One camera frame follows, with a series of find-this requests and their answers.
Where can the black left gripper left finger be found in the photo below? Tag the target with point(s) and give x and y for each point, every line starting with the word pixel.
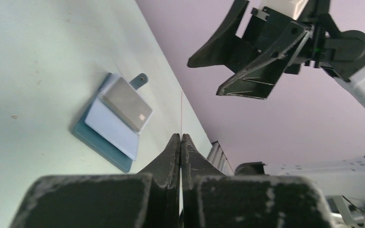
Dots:
pixel 147 199

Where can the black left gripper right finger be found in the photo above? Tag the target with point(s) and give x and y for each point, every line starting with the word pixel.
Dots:
pixel 214 200

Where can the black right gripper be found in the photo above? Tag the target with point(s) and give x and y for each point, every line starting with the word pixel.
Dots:
pixel 287 33

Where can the blue card holder wallet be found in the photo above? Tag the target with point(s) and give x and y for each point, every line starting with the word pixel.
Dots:
pixel 105 133

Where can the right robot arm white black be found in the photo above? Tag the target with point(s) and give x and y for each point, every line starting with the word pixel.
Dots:
pixel 343 58

